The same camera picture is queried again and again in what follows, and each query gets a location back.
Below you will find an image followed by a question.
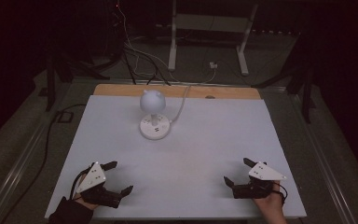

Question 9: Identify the thin white cable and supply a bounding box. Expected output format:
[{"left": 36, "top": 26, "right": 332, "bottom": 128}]
[{"left": 117, "top": 0, "right": 176, "bottom": 82}]

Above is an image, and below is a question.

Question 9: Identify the white metal stand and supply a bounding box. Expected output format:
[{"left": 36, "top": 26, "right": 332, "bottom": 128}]
[{"left": 167, "top": 0, "right": 260, "bottom": 77}]

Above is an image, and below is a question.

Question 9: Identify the black tripod stand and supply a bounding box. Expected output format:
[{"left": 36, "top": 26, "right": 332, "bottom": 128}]
[
  {"left": 38, "top": 51, "right": 112, "bottom": 113},
  {"left": 250, "top": 33, "right": 317, "bottom": 124}
]

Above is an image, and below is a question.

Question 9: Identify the long black floor cable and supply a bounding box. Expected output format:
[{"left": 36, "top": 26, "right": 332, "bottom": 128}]
[{"left": 0, "top": 103, "right": 89, "bottom": 224}]

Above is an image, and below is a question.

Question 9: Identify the white table mat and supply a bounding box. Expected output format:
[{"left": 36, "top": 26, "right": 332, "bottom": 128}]
[{"left": 44, "top": 94, "right": 308, "bottom": 220}]

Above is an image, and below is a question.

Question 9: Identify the black square floor bracket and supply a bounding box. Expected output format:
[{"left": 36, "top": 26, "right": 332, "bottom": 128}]
[{"left": 57, "top": 110, "right": 75, "bottom": 124}]

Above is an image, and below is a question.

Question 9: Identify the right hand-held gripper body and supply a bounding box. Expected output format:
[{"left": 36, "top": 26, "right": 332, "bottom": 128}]
[{"left": 231, "top": 161, "right": 288, "bottom": 200}]

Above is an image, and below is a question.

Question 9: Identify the bundle of black cables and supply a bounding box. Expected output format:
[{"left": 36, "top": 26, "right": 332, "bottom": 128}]
[{"left": 121, "top": 45, "right": 172, "bottom": 87}]

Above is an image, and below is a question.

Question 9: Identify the metal floor rail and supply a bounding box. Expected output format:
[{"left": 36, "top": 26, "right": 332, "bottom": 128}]
[
  {"left": 0, "top": 81, "right": 76, "bottom": 224},
  {"left": 287, "top": 91, "right": 358, "bottom": 224}
]

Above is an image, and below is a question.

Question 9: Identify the person's right hand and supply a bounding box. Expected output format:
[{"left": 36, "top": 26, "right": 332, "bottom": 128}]
[{"left": 252, "top": 181, "right": 287, "bottom": 219}]

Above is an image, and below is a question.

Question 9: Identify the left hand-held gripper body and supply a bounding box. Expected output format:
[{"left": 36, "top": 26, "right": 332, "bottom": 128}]
[{"left": 76, "top": 161, "right": 123, "bottom": 209}]

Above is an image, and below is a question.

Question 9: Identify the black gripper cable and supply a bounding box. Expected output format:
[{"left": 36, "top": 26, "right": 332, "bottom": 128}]
[
  {"left": 271, "top": 181, "right": 289, "bottom": 205},
  {"left": 69, "top": 169, "right": 90, "bottom": 201}
]

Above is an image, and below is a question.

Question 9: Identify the person's left hand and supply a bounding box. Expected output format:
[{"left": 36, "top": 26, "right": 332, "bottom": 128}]
[{"left": 73, "top": 174, "right": 101, "bottom": 212}]

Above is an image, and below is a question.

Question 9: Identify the white lamp cable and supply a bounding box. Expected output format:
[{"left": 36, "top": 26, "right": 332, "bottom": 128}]
[{"left": 169, "top": 66, "right": 218, "bottom": 126}]

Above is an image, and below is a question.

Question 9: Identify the white round table lamp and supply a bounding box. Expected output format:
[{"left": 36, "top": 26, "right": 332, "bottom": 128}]
[{"left": 138, "top": 89, "right": 172, "bottom": 141}]

